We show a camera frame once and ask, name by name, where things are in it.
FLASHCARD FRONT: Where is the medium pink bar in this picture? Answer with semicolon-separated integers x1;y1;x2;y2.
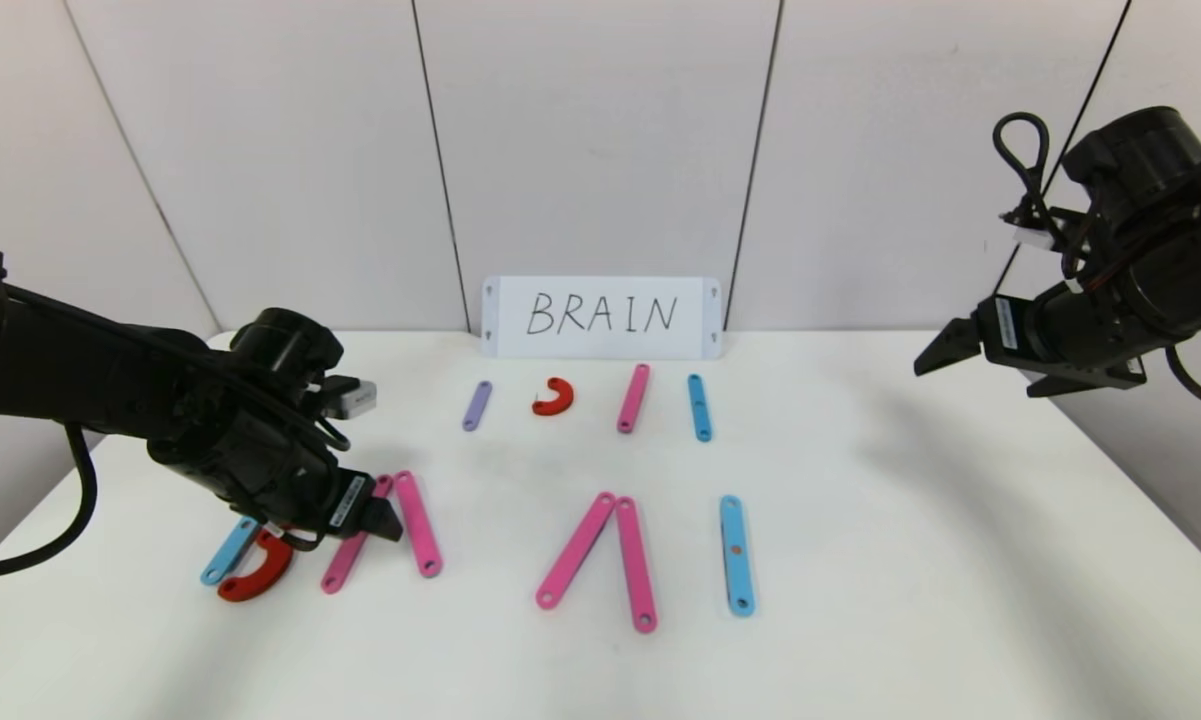
616;364;651;435

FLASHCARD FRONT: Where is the long pink bar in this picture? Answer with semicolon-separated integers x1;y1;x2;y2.
615;496;658;634
321;474;395;595
393;470;444;579
535;491;618;610

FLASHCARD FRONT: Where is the white BRAIN sign card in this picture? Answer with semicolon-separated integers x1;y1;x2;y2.
481;277;723;360

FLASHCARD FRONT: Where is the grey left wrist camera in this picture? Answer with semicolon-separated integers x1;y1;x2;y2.
315;375;378;421

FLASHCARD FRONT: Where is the long blue bar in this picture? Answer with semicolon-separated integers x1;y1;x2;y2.
200;517;261;587

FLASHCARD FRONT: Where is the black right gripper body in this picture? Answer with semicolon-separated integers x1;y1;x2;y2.
974;280;1115;386

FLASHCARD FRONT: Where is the short blue bar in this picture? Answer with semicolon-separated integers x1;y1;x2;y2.
686;374;713;443

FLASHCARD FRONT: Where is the small red curved piece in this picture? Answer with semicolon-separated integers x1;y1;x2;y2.
531;377;575;417

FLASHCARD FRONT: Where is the black looped right arm cable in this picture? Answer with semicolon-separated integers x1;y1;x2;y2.
993;112;1056;241

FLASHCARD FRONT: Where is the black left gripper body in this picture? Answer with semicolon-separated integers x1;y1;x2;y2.
230;405;377;541

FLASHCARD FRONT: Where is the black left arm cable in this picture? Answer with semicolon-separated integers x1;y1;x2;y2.
0;424;98;586

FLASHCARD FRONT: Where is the large red curved piece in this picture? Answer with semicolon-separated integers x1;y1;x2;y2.
217;528;295;603

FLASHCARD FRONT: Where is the blue bar with orange dot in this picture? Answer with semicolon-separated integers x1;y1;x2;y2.
719;495;757;618

